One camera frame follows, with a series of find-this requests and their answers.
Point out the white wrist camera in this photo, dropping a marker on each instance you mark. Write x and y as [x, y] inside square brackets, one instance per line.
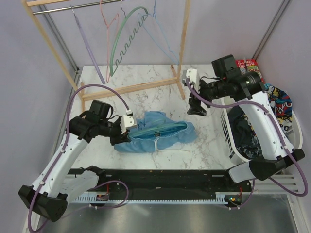
[128, 121]
[193, 75]

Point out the dark patterned garment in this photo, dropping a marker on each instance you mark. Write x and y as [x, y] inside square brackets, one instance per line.
[245, 139]

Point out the white laundry basket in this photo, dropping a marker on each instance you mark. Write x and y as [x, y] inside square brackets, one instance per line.
[294, 135]

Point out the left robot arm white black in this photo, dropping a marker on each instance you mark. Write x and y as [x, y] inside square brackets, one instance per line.
[47, 196]

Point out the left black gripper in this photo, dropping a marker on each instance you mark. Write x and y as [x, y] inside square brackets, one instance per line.
[120, 138]

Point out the green plastic hanger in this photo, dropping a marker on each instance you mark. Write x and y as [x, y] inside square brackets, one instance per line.
[122, 44]

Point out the light blue shorts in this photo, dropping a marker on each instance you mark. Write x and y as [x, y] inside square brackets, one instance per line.
[156, 143]

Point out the purple plastic hanger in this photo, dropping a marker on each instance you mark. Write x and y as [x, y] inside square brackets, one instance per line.
[88, 48]

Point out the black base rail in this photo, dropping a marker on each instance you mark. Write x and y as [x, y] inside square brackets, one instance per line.
[139, 184]

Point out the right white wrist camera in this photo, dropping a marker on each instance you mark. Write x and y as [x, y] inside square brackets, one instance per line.
[193, 75]

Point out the colourful comic print garment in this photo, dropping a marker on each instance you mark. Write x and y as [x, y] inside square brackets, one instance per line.
[281, 105]

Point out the light blue wire hanger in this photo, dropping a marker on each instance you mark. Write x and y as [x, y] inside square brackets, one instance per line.
[158, 35]

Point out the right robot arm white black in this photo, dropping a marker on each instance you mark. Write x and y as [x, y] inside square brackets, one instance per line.
[248, 92]

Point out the teal plastic hanger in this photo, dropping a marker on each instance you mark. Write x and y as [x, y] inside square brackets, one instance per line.
[158, 129]

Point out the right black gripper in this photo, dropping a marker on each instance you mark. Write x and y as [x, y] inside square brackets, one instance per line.
[195, 108]

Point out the wooden clothes rack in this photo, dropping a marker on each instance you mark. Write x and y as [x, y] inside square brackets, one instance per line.
[103, 94]

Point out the comic cover book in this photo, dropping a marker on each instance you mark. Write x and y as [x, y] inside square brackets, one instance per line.
[248, 65]

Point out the light blue cable duct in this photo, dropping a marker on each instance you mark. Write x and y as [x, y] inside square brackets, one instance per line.
[94, 198]

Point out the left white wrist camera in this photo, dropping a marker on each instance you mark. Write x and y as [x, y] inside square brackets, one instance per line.
[128, 121]

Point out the metal rack rod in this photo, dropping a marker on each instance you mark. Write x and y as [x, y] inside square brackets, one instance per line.
[75, 7]

